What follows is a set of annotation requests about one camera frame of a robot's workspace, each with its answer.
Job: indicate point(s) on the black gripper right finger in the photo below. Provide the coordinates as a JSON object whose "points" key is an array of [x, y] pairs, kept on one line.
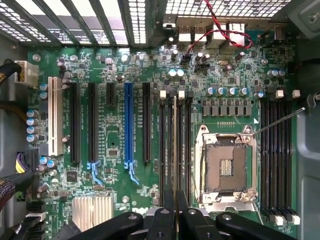
{"points": [[195, 227]]}

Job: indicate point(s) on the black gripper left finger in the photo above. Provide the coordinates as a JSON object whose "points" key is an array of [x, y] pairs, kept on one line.
{"points": [[160, 225]]}

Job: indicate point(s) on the ram slot with white latches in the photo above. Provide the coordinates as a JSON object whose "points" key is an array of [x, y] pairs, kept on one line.
{"points": [[162, 150], [288, 150], [181, 150], [272, 150]]}

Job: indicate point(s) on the silver finned heat sink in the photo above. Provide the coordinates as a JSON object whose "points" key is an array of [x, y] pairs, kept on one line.
{"points": [[92, 212]]}

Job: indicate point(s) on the silver cpu socket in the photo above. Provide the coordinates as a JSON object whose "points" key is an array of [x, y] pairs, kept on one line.
{"points": [[225, 162]]}

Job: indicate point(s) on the long black expansion slot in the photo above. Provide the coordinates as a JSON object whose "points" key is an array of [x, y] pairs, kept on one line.
{"points": [[93, 125], [75, 125], [146, 125]]}

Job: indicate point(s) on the blue expansion slot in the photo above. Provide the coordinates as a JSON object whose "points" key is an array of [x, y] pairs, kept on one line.
{"points": [[128, 125]]}

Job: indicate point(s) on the green dell motherboard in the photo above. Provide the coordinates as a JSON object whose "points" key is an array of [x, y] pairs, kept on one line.
{"points": [[117, 125]]}

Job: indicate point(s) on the open black silver pc case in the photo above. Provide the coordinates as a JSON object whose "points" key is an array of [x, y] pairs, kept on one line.
{"points": [[307, 175]]}

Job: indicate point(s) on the thin metal locking lever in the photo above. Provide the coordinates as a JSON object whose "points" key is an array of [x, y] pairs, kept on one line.
{"points": [[280, 122]]}

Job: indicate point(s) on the short black expansion slot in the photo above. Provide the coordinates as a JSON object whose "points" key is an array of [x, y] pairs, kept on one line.
{"points": [[110, 93]]}

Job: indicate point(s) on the white expansion slot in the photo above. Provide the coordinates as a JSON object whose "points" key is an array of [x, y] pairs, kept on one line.
{"points": [[55, 117]]}

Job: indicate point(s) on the silver usb port block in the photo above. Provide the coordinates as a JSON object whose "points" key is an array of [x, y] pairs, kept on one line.
{"points": [[192, 33]]}

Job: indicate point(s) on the silver ethernet port block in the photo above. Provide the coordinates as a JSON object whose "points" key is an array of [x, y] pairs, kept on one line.
{"points": [[228, 35]]}

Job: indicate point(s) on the white power connector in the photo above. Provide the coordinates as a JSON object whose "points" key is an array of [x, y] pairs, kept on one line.
{"points": [[27, 72]]}

